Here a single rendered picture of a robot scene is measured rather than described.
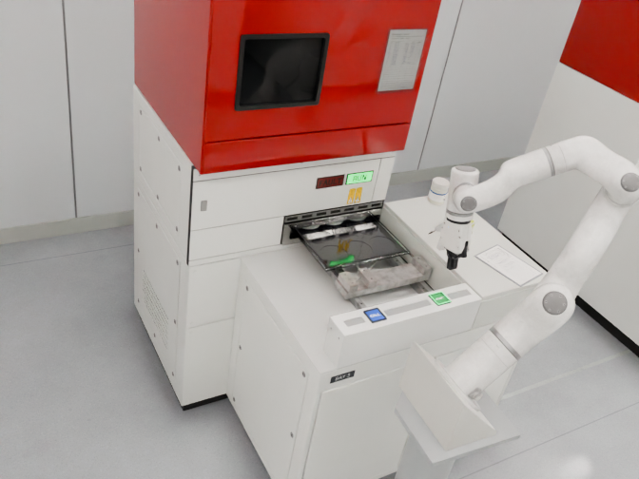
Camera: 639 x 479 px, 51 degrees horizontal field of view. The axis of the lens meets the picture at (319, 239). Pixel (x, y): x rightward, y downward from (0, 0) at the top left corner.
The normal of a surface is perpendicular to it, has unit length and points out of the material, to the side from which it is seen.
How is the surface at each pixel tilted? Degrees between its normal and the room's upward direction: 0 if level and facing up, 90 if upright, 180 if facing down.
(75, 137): 90
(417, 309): 0
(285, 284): 0
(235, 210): 90
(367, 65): 90
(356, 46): 90
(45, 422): 0
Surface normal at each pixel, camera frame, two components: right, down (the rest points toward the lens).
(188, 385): 0.47, 0.55
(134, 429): 0.15, -0.81
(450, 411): -0.89, 0.13
